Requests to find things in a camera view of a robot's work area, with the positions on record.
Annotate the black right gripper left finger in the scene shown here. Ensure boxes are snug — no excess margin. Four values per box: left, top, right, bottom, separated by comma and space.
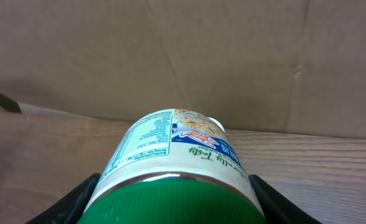
27, 173, 101, 224

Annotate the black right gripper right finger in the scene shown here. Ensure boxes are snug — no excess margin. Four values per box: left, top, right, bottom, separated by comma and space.
248, 175, 321, 224

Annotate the green lid white jar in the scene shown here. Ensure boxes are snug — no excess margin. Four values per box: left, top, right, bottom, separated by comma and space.
80, 109, 266, 224

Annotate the white barcode scanner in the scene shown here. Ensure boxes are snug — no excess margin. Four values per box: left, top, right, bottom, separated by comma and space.
208, 117, 225, 132

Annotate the grey plastic mesh basket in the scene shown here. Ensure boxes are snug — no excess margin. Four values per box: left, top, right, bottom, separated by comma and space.
0, 92, 22, 114

